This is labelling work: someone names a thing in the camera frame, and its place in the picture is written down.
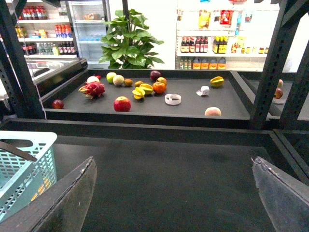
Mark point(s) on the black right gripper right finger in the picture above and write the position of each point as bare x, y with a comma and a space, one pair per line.
285, 199

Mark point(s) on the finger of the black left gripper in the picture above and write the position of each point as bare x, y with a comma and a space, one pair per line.
62, 208

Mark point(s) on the right gripper dark left finger basket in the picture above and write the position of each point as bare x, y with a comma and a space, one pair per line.
17, 152

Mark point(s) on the light blue plastic basket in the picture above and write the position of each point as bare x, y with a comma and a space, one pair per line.
20, 178

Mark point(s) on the red yellow mango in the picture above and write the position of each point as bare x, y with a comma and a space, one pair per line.
162, 80

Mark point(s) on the small dark red plum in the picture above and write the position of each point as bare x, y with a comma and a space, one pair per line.
57, 104

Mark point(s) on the red apple side tray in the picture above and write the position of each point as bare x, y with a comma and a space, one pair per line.
278, 93

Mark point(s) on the pink dragon fruit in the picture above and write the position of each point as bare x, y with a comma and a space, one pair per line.
92, 89

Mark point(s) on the white round fruit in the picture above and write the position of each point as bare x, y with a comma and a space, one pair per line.
93, 79

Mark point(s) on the pale peach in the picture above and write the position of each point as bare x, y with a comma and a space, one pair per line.
213, 111

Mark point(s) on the red apple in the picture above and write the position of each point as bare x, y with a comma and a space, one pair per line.
122, 104

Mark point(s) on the green apple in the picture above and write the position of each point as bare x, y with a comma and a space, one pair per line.
110, 76

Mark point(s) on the black display tray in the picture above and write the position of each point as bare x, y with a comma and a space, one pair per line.
231, 98

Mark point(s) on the pale round melon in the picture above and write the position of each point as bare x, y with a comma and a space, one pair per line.
118, 80

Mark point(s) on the yellow starfruit right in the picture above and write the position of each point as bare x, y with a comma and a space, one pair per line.
217, 81

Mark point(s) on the yellow starfruit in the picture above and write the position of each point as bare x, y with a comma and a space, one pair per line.
217, 81
147, 88
138, 93

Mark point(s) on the yellow starfruit front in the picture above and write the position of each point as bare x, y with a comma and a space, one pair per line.
138, 93

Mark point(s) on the brown kiwi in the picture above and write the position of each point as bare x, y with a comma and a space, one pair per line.
128, 82

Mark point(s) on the small olive kiwi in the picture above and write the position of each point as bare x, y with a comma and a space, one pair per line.
138, 83

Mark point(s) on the yellow starfruit middle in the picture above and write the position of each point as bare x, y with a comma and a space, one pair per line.
147, 88

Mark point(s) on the glass door refrigerator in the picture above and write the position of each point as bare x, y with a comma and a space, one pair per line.
88, 17

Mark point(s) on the orange persimmon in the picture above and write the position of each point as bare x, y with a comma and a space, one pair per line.
159, 88

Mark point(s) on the green potted plant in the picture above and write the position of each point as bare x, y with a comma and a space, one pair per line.
128, 44

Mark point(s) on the dark purple passion fruit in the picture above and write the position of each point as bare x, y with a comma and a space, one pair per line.
154, 75

